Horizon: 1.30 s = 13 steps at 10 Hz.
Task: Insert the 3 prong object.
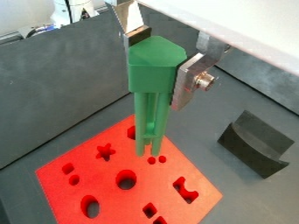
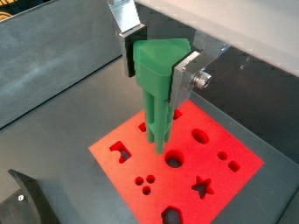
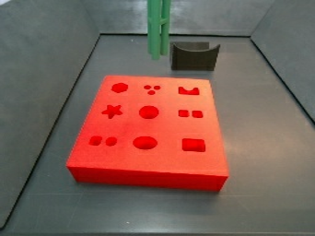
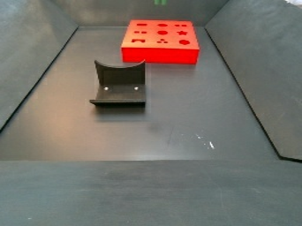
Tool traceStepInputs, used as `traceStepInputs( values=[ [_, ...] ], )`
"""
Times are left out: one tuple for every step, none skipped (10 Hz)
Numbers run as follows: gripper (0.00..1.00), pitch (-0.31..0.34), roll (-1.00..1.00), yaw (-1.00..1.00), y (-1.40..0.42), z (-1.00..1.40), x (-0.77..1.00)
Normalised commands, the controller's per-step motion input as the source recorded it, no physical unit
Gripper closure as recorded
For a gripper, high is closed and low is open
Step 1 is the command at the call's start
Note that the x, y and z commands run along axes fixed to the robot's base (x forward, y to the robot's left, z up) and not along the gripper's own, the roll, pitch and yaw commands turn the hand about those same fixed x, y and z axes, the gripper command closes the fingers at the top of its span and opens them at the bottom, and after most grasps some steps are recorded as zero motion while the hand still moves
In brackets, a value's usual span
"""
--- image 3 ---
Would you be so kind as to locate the green three prong peg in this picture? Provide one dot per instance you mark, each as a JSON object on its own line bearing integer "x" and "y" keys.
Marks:
{"x": 158, "y": 27}

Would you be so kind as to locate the red shape insertion board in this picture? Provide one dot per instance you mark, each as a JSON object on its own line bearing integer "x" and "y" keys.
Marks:
{"x": 151, "y": 134}

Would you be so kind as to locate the dark grey curved block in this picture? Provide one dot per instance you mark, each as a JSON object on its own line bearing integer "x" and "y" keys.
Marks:
{"x": 192, "y": 55}

